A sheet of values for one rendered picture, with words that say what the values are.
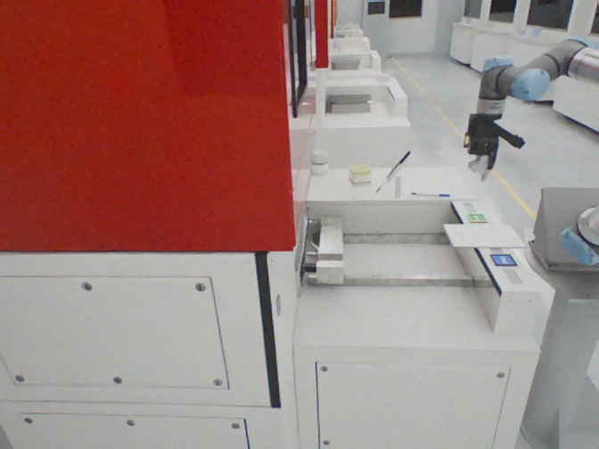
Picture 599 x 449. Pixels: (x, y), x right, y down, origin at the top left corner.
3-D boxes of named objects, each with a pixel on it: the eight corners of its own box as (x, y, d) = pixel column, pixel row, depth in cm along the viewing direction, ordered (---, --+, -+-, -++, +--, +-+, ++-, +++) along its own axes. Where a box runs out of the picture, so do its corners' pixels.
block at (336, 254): (318, 260, 139) (317, 252, 138) (318, 255, 142) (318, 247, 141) (342, 260, 139) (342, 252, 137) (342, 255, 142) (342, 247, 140)
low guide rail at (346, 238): (312, 243, 162) (312, 236, 160) (313, 240, 163) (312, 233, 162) (449, 243, 157) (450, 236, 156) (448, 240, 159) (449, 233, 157)
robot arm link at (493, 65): (498, 59, 115) (477, 56, 122) (491, 102, 120) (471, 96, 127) (523, 56, 117) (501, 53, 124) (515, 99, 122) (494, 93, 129)
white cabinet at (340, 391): (304, 526, 152) (291, 346, 114) (316, 334, 237) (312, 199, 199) (496, 540, 146) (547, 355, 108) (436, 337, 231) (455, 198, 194)
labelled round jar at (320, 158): (311, 175, 184) (310, 154, 180) (312, 170, 190) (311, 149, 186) (327, 175, 183) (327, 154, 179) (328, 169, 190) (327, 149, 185)
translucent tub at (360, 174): (353, 187, 171) (354, 171, 168) (348, 180, 177) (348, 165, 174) (372, 185, 172) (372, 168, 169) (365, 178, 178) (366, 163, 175)
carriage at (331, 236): (316, 283, 133) (316, 275, 132) (321, 228, 165) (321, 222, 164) (343, 283, 132) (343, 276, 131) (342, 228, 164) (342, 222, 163)
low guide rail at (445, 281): (307, 285, 138) (307, 277, 136) (307, 281, 139) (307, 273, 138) (469, 287, 133) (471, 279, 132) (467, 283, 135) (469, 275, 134)
